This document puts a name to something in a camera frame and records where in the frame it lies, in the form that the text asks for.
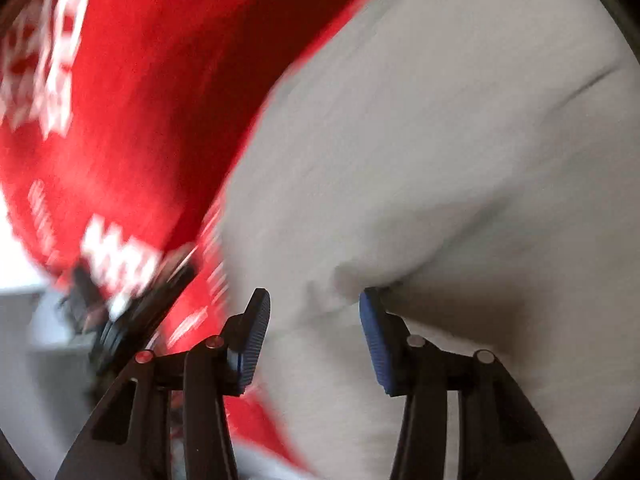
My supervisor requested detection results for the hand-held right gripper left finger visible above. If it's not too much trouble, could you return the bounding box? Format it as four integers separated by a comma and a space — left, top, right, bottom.
55, 287, 273, 480

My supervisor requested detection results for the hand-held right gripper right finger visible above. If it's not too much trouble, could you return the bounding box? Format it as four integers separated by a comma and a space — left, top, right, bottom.
357, 287, 576, 480

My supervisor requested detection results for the grey fleece garment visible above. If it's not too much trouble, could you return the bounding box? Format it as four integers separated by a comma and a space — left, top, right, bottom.
215, 0, 638, 480

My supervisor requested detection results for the red printed blanket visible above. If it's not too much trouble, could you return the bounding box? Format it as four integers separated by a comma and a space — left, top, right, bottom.
0, 0, 451, 476

